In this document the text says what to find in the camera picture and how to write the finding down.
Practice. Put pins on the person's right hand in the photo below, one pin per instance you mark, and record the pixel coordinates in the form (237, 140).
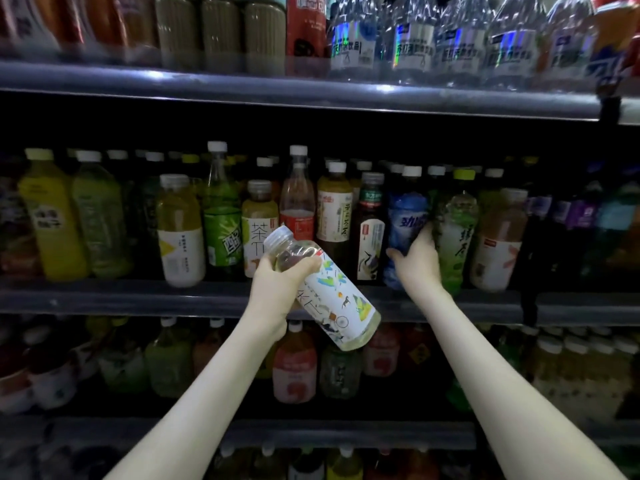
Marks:
(420, 269)

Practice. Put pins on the person's left hand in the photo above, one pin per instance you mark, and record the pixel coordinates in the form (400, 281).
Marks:
(275, 294)

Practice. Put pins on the blue label bottle white cap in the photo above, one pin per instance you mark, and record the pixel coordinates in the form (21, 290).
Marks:
(405, 219)

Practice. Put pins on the tea bottle bicycle print label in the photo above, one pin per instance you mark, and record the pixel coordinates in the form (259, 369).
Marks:
(340, 304)

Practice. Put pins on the row of tea juice bottles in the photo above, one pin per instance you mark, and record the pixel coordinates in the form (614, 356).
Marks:
(295, 369)

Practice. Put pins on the large dark plum drink bottle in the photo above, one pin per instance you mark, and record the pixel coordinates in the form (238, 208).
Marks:
(420, 352)

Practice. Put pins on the red label bottle white cap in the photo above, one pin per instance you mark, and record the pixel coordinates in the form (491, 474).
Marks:
(305, 29)

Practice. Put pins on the person's right forearm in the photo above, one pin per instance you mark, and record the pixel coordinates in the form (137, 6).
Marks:
(500, 394)

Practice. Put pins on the person's left forearm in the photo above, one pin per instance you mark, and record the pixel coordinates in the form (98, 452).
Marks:
(200, 409)

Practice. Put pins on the orange soda can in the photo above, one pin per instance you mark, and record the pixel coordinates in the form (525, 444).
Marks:
(610, 34)

